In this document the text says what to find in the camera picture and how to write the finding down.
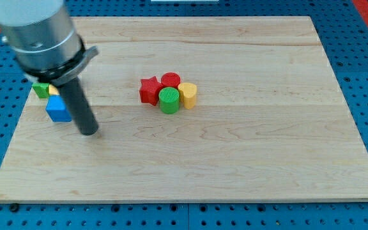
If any blue block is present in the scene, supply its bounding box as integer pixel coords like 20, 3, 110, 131
45, 95, 72, 122

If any wooden board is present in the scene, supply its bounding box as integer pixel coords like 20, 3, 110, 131
0, 16, 368, 204

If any red star block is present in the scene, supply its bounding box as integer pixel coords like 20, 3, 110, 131
139, 76, 164, 106

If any green cylinder block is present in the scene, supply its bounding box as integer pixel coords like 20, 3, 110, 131
158, 87, 180, 114

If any yellow heart block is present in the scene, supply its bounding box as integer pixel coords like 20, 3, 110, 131
178, 82, 197, 109

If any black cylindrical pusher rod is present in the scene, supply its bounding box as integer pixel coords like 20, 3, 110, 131
57, 78, 98, 135

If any red cylinder block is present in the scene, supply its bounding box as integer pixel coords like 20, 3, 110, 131
161, 72, 181, 88

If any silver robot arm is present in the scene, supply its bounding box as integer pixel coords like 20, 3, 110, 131
0, 0, 98, 86

